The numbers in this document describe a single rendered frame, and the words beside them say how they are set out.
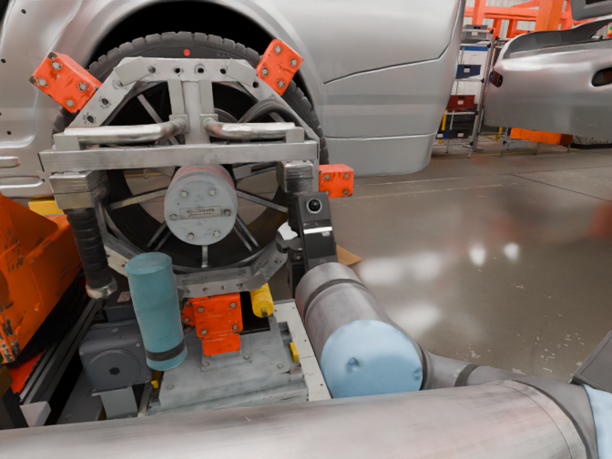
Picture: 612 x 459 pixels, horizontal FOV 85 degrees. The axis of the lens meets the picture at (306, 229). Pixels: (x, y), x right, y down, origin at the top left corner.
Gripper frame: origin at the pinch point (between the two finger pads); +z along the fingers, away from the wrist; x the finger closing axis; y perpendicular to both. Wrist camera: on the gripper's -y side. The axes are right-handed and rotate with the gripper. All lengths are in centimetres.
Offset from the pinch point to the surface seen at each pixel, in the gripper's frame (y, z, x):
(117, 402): 69, 32, -52
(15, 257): 12, 23, -59
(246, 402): 67, 20, -12
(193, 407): 69, 24, -28
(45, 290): 25, 30, -60
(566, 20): -174, 677, 799
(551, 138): 26, 246, 344
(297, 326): 76, 63, 14
